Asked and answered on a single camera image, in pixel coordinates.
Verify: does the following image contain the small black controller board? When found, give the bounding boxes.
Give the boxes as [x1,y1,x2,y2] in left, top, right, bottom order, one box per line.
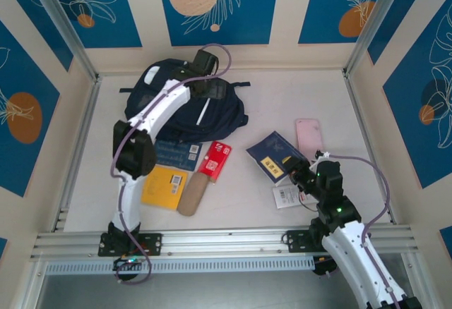
[312,255,340,277]
[112,256,144,272]

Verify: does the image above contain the blue book with white print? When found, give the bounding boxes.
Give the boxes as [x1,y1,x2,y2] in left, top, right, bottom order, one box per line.
[154,138,204,173]

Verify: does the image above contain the navy blue backpack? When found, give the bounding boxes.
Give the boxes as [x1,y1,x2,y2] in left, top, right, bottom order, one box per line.
[119,58,251,144]

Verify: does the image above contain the white slotted cable duct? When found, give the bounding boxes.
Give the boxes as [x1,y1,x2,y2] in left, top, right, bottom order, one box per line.
[44,255,316,276]

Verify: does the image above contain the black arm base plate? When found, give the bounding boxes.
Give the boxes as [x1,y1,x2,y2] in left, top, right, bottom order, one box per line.
[97,231,164,258]
[285,229,321,254]

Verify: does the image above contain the navy notebook with ship drawing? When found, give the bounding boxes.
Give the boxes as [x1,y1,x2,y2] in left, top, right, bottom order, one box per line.
[246,131,309,186]

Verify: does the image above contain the blue floral wall panel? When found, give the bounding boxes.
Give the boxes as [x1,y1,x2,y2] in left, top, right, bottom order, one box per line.
[298,0,393,45]
[0,0,74,73]
[367,0,452,67]
[0,19,61,198]
[44,0,143,49]
[383,4,452,190]

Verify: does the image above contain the aluminium side rail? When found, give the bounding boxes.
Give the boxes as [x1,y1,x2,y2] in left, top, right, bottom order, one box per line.
[342,68,397,226]
[52,74,104,233]

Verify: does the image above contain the pink pencil case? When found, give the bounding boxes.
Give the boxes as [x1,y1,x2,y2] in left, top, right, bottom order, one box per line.
[295,118,326,162]

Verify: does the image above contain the white packet with barcode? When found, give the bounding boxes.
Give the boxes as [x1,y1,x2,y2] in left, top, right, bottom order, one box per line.
[271,183,316,212]

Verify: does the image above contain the yellow book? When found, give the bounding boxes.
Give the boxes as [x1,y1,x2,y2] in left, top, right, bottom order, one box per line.
[141,164,189,212]

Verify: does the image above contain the blue wall panel beige circle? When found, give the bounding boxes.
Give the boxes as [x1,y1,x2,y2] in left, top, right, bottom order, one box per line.
[156,0,282,47]

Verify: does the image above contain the purple cable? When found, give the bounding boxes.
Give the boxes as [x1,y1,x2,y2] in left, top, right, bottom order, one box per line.
[110,42,232,285]
[328,153,404,309]

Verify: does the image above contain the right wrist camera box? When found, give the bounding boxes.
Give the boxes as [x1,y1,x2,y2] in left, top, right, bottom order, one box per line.
[312,149,333,164]

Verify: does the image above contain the tan pencil pouch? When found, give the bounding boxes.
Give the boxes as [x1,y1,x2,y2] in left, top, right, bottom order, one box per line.
[176,172,210,217]

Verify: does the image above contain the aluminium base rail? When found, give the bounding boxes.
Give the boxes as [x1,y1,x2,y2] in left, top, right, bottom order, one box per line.
[30,224,422,259]

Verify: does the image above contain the red card packet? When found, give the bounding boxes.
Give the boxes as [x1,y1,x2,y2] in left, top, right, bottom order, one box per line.
[197,140,233,183]

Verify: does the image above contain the aluminium frame post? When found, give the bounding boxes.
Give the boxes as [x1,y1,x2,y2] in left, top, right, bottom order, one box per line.
[343,0,412,78]
[26,0,102,83]

